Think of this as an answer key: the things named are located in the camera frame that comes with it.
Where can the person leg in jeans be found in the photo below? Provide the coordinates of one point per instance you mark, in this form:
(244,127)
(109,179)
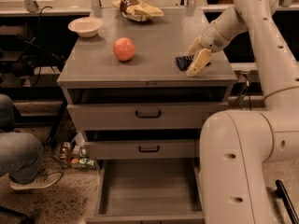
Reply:
(20,153)

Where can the bottom grey drawer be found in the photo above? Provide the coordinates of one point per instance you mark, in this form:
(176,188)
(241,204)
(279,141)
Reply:
(148,191)

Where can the black machine on left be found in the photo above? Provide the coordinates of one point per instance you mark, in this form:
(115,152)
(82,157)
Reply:
(22,57)

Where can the white sneaker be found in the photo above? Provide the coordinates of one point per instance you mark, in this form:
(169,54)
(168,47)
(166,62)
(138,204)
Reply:
(42,181)

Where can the top grey drawer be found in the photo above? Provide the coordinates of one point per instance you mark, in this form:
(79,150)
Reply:
(144,108)

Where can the middle grey drawer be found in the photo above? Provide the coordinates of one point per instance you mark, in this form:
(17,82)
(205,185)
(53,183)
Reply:
(143,144)

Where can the crumpled chip bag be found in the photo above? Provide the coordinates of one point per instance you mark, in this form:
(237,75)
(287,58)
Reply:
(137,10)

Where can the blue rxbar blueberry wrapper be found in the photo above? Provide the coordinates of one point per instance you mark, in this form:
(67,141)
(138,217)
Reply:
(189,62)

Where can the red apple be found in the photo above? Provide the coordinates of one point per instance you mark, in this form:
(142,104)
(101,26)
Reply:
(124,49)

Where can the basket of cans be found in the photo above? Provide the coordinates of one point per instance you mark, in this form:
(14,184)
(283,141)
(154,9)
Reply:
(73,153)

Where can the grey drawer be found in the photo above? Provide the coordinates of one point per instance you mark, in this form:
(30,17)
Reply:
(148,191)
(144,108)
(143,144)

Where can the black bar on floor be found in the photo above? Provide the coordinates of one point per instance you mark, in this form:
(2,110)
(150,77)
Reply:
(282,193)

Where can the grey drawer cabinet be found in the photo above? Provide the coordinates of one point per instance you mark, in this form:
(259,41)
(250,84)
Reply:
(92,63)

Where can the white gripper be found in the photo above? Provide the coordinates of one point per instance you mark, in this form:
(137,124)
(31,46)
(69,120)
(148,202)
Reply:
(211,38)

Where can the white bowl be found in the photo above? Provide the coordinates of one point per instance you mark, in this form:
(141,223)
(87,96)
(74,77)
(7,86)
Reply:
(85,27)

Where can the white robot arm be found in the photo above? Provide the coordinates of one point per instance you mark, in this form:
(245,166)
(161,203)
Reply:
(234,144)

